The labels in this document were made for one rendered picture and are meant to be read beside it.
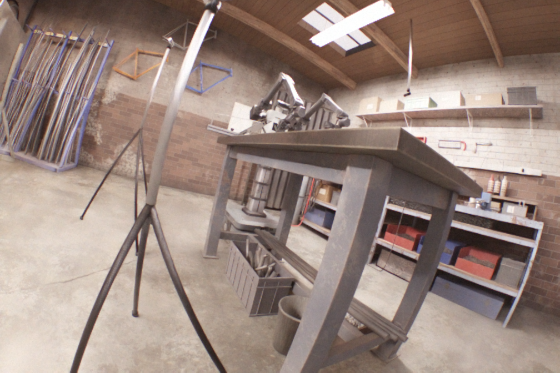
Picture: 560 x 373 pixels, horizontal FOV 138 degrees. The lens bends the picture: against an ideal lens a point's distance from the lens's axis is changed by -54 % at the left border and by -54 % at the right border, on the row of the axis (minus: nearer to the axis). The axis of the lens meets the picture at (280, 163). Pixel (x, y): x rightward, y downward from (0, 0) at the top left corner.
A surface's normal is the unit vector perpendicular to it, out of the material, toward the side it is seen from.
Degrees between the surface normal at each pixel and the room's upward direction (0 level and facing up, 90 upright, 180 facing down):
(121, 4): 90
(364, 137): 90
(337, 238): 90
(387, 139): 90
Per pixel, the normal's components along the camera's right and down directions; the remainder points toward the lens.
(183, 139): 0.45, 0.09
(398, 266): -0.86, -0.22
